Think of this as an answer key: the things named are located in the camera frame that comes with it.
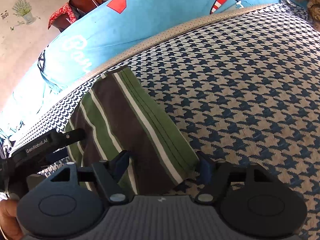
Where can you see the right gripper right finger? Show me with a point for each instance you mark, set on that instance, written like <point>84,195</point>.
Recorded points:
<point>249,199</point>

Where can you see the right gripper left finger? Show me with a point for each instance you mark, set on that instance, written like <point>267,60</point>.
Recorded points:
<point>73,202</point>

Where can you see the green brown striped shirt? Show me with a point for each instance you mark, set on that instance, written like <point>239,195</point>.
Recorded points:
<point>117,114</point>

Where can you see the person left hand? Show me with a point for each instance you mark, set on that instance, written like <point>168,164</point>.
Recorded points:
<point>10,227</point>

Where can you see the houndstooth sofa seat cushion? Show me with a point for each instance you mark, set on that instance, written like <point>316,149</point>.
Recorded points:
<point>242,87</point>

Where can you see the red patterned cloth on chair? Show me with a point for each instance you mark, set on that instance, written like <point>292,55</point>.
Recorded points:
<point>65,12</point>

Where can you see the dark wooden dining chair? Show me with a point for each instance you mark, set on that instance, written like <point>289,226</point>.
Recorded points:
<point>80,8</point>

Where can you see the blue printed sofa back cover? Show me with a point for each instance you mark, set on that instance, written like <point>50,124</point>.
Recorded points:
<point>37,62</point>

